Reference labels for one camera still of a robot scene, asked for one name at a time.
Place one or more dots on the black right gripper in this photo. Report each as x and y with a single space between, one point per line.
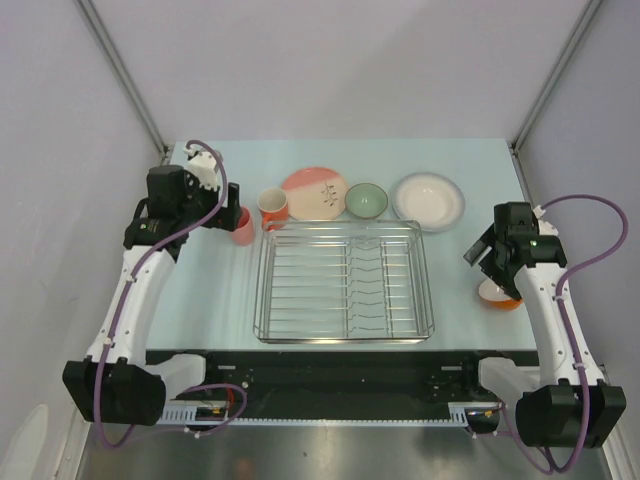
476 253

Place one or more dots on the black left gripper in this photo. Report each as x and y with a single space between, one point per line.
226 217

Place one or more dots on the pink plastic cup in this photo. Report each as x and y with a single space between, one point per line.
244 234

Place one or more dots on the orange and white bowl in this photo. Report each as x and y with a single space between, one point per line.
493 296

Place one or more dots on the white deep plate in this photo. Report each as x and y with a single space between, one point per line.
434 201

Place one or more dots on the pink and cream plate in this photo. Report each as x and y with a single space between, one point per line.
315 193

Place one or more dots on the green ceramic bowl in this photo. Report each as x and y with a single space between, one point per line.
366 201

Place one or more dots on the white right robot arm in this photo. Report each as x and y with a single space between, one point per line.
570 403

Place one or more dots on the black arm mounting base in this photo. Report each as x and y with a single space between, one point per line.
365 385

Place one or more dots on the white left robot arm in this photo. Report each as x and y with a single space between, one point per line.
113 383

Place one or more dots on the orange ceramic mug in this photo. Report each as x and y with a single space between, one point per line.
274 208

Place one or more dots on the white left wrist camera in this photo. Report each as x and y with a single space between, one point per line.
204 165

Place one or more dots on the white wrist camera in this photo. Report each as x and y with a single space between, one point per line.
204 165
544 226

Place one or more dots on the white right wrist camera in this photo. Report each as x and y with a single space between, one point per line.
544 226

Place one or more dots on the metal wire dish rack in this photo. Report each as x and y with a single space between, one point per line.
343 282

